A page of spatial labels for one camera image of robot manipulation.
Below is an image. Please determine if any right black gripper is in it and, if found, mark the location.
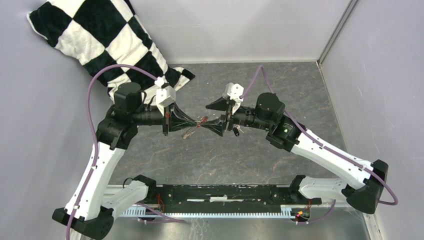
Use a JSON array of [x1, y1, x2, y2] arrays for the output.
[[200, 96, 272, 137]]

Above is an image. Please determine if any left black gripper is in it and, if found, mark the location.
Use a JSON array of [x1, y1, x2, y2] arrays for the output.
[[132, 101, 197, 136]]

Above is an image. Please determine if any keyring loop with red tag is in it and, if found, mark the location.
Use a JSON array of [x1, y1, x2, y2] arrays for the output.
[[181, 115, 209, 140]]

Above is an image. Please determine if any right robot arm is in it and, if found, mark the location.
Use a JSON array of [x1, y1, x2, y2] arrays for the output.
[[203, 92, 389, 214]]

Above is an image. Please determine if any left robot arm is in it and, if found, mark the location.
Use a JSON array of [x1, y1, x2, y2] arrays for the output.
[[52, 81, 196, 240]]

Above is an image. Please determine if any key with black head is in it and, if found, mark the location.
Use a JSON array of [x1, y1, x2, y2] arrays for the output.
[[232, 124, 244, 137]]

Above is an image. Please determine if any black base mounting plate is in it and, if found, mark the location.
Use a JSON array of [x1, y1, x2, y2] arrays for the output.
[[141, 184, 322, 214]]

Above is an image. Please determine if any black white checkered cloth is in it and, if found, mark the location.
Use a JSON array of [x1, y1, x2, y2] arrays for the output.
[[27, 0, 195, 99]]

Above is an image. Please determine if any corner aluminium profile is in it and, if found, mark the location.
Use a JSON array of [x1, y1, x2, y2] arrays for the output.
[[316, 0, 360, 68]]

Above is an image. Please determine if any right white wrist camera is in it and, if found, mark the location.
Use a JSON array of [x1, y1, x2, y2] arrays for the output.
[[222, 82, 244, 114]]

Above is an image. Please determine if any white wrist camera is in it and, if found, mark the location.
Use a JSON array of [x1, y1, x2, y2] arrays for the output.
[[155, 85, 176, 117], [222, 82, 244, 114]]

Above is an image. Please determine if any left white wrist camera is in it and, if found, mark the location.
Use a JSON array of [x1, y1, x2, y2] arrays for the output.
[[155, 85, 176, 117]]

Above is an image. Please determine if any toothed cable duct strip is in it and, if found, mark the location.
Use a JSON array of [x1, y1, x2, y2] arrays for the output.
[[119, 205, 305, 220]]

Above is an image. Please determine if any aluminium frame rail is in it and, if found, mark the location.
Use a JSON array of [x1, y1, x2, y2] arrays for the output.
[[99, 184, 376, 216]]

